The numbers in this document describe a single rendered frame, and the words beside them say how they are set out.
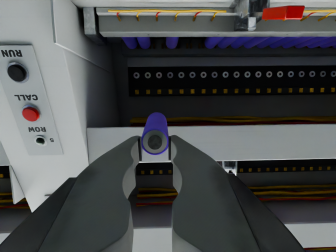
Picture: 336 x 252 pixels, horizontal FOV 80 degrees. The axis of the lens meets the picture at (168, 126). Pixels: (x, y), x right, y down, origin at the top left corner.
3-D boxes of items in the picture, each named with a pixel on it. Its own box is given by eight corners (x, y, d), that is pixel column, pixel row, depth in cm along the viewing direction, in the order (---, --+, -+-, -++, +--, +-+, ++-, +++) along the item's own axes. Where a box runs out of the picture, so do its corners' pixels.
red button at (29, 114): (19, 108, 21) (24, 122, 22) (35, 107, 21) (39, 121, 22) (25, 104, 22) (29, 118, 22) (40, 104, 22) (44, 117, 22)
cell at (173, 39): (164, 38, 32) (164, 23, 25) (175, 35, 32) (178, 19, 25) (167, 50, 32) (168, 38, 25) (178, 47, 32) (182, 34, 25)
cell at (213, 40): (204, 36, 32) (215, 21, 25) (215, 36, 32) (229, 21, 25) (204, 48, 32) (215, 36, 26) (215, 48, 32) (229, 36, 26)
